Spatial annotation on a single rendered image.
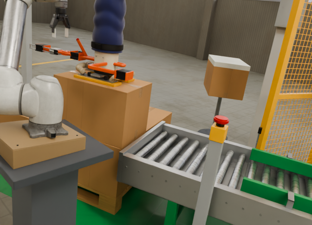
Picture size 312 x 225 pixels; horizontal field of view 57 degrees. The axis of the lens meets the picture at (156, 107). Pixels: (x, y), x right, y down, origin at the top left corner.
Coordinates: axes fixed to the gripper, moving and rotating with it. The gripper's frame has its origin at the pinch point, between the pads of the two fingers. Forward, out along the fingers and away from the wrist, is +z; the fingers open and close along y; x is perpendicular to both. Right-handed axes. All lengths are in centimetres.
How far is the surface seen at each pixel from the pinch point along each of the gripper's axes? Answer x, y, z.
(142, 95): -71, 7, 32
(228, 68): -104, 153, 23
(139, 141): -81, -11, 58
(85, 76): -34.0, -12.0, 22.5
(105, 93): -55, -18, 29
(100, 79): -46, -12, 22
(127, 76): -76, -27, 11
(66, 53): -7.6, -2.0, 11.5
